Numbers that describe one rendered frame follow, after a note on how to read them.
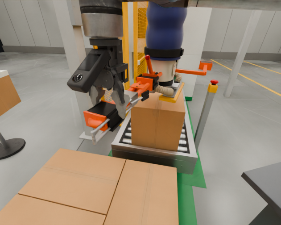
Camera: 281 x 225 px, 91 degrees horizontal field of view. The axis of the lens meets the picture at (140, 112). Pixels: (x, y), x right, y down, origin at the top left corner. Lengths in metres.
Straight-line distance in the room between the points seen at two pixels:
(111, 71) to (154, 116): 0.73
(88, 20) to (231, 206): 1.79
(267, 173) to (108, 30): 1.06
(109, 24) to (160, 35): 0.50
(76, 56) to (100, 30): 1.47
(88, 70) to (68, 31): 1.49
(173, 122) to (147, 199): 0.53
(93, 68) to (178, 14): 0.59
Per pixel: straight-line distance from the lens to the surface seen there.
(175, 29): 0.83
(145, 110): 1.02
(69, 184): 1.14
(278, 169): 1.18
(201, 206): 1.70
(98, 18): 0.34
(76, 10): 1.79
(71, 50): 1.82
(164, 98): 0.80
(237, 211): 1.82
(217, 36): 10.28
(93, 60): 0.35
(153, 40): 0.82
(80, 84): 0.31
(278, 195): 1.04
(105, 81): 0.37
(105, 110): 0.40
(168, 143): 1.19
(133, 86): 0.59
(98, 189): 1.06
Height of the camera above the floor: 1.43
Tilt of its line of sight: 31 degrees down
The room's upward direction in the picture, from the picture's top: 1 degrees clockwise
